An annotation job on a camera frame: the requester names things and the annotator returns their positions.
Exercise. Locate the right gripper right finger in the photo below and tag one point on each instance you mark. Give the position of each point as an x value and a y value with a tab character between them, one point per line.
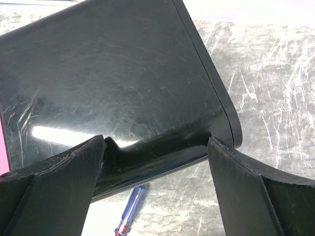
256	199

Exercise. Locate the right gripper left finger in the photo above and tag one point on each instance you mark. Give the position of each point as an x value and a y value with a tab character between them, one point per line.
51	197

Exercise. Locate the pink top drawer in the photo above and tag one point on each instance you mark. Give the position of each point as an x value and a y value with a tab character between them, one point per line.
5	165

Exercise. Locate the black drawer cabinet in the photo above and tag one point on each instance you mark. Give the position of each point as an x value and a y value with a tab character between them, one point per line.
134	71

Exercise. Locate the blue screwdriver near basket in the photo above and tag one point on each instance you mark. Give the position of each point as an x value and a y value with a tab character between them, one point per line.
131	210

